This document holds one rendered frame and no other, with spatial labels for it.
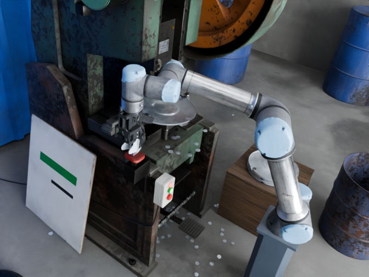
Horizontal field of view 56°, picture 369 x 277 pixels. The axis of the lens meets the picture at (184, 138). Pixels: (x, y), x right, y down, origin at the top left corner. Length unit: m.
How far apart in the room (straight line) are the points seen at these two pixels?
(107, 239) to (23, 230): 0.47
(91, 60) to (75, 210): 0.76
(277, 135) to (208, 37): 0.81
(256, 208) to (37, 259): 1.19
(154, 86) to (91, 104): 0.61
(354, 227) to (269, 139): 1.15
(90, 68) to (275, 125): 0.87
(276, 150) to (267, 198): 0.86
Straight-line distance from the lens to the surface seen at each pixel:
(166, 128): 1.60
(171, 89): 1.13
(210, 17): 1.80
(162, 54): 1.54
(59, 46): 1.73
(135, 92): 1.16
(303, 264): 2.17
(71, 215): 1.93
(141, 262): 1.92
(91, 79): 1.64
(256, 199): 2.01
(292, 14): 4.76
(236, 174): 2.00
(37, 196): 2.15
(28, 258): 2.04
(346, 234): 2.22
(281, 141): 1.13
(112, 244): 1.99
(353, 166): 2.36
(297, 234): 1.40
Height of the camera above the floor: 1.59
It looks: 34 degrees down
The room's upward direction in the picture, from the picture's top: 8 degrees clockwise
